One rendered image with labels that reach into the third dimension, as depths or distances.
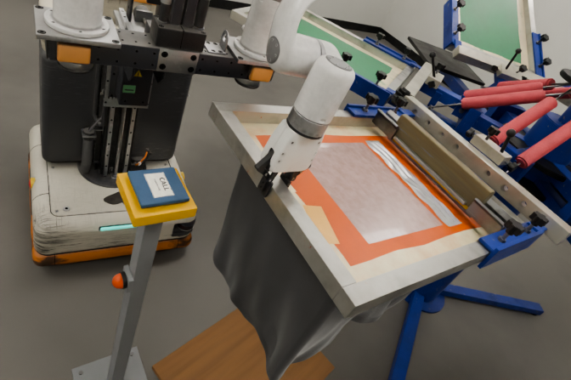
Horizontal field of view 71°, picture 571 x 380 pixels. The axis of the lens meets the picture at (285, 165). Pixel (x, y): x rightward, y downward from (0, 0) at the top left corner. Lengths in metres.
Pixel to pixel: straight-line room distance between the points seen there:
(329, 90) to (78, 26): 0.55
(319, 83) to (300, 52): 0.07
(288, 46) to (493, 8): 2.15
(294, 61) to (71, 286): 1.42
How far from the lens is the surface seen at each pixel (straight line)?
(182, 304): 1.85
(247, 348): 1.80
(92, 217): 1.72
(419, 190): 1.18
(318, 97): 0.69
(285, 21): 0.70
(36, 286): 1.88
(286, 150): 0.73
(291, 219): 0.77
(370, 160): 1.18
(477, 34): 2.55
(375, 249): 0.88
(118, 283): 1.08
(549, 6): 5.64
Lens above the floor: 1.56
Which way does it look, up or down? 35 degrees down
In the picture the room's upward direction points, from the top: 25 degrees clockwise
